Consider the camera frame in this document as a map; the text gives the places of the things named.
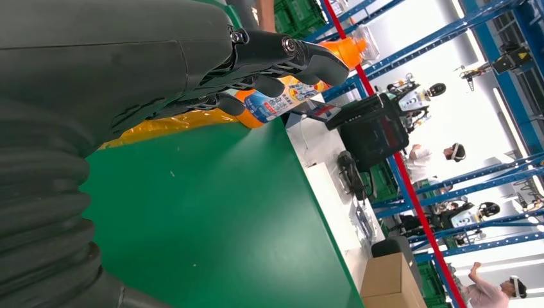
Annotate yellow taped cardboard sheet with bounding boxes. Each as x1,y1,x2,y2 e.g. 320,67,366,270
98,108,241,151

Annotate green plastic crate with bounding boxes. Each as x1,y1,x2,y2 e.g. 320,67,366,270
368,161,403,203
418,261,448,308
274,0,329,40

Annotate black tablet on stand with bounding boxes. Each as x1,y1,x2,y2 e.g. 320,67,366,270
303,101,343,125

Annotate white desk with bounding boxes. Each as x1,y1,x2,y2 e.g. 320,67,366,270
285,112,386,294

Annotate black handheld controller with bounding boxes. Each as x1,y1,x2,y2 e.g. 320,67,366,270
337,151,370,202

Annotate black office chair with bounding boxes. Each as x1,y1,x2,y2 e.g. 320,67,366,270
325,92,411,172

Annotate white humanoid robot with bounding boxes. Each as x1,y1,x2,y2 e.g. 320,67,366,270
441,201,502,241
386,74,448,133

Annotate red pole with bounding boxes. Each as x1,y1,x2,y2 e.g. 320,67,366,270
321,0,468,308

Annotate person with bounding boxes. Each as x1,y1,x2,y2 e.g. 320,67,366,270
464,261,529,308
405,142,468,184

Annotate blue steel rack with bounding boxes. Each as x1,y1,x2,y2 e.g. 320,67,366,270
303,0,544,308

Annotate brown cardboard box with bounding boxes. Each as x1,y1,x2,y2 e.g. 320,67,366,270
360,253,428,308

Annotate black and yellow device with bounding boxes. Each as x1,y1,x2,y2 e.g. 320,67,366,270
492,41,533,76

